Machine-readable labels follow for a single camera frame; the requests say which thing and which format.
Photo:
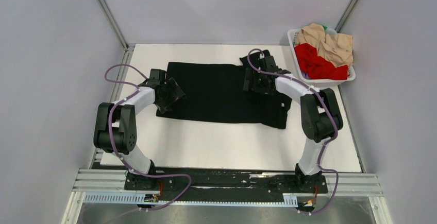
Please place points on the aluminium corner post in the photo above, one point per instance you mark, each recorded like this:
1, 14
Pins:
346, 14
113, 23

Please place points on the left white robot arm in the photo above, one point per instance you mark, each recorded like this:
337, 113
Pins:
116, 127

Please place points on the black t shirt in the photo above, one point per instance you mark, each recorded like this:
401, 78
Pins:
214, 93

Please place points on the beige t shirt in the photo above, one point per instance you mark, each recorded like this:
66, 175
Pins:
336, 49

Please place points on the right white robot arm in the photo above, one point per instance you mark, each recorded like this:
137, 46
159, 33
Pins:
321, 118

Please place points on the white slotted cable duct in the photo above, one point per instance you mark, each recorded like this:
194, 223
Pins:
144, 199

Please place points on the red t shirt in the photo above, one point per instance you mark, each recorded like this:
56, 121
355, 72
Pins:
316, 67

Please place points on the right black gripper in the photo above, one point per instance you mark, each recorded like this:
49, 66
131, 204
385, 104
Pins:
253, 74

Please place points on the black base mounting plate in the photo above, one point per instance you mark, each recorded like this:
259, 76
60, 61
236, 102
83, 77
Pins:
175, 182

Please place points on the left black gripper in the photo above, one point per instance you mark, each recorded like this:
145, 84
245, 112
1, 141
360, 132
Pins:
175, 94

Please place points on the white laundry basket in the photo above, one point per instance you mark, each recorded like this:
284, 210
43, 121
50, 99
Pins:
322, 83

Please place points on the left aluminium corner post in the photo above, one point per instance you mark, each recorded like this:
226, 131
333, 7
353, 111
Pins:
113, 23

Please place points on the right aluminium corner post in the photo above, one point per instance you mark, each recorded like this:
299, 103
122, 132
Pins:
346, 14

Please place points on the aluminium front frame rail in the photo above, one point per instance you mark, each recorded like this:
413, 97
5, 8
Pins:
112, 180

